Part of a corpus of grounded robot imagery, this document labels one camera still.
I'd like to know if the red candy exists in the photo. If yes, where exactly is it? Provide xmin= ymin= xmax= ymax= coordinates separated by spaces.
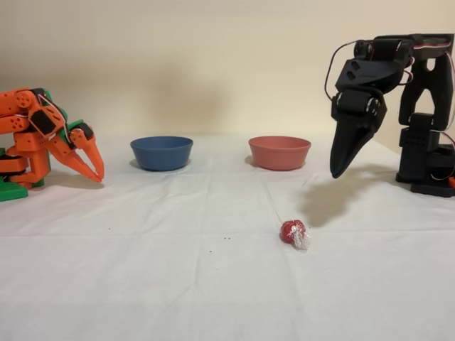
xmin=279 ymin=219 xmax=313 ymax=252

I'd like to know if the thin looped gripper servo cable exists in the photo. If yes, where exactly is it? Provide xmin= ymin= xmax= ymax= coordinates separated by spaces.
xmin=323 ymin=40 xmax=358 ymax=104

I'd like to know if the red bowl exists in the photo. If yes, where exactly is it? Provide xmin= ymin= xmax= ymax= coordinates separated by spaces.
xmin=247 ymin=136 xmax=312 ymax=171

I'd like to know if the servo cable on orange arm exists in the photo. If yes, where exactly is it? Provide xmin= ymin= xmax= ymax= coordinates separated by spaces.
xmin=37 ymin=92 xmax=74 ymax=145

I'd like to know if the green arm base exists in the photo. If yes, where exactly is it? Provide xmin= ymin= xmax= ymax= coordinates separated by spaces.
xmin=0 ymin=147 xmax=46 ymax=202

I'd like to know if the white tablecloth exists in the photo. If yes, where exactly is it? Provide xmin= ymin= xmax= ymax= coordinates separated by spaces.
xmin=0 ymin=133 xmax=455 ymax=341

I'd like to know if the blue bowl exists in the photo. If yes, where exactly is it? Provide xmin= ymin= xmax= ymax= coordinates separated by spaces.
xmin=129 ymin=136 xmax=195 ymax=172

